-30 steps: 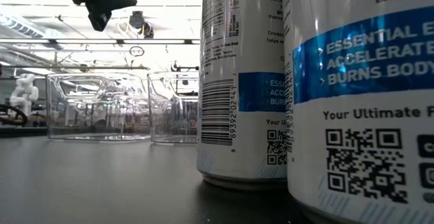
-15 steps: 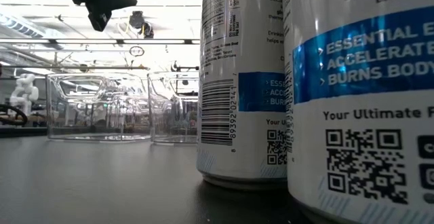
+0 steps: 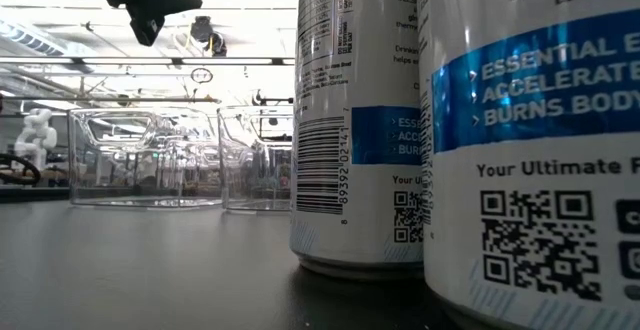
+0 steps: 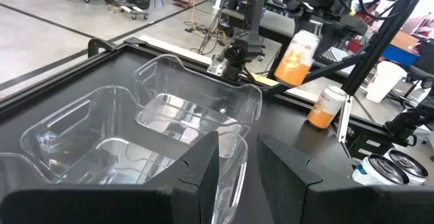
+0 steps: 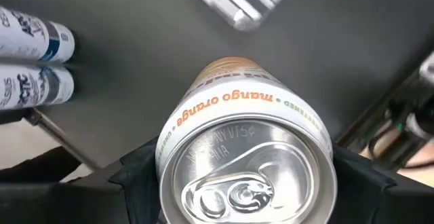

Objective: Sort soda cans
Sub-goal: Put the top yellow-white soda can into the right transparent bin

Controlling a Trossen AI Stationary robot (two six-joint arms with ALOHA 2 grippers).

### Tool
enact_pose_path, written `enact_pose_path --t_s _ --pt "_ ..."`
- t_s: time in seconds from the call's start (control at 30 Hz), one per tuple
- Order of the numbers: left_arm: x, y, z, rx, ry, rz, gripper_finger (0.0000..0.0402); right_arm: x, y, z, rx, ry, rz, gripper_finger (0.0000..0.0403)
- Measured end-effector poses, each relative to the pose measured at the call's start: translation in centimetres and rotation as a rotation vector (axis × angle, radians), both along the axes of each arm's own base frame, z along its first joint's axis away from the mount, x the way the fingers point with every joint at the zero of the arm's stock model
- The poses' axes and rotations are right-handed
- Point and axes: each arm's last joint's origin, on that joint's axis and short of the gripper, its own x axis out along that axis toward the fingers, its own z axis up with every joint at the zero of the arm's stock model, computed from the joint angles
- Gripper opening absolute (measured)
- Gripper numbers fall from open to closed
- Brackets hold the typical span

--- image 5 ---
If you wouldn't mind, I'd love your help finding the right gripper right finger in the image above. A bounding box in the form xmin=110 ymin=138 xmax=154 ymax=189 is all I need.
xmin=334 ymin=144 xmax=397 ymax=224

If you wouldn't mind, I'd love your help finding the mango orange soda can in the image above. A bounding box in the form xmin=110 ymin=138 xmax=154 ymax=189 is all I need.
xmin=155 ymin=56 xmax=338 ymax=224

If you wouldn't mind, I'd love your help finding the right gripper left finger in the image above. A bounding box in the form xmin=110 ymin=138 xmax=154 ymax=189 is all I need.
xmin=110 ymin=138 xmax=163 ymax=224

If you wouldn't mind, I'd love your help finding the white blue Celsius can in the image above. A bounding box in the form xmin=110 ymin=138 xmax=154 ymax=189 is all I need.
xmin=0 ymin=5 xmax=76 ymax=63
xmin=0 ymin=64 xmax=75 ymax=111

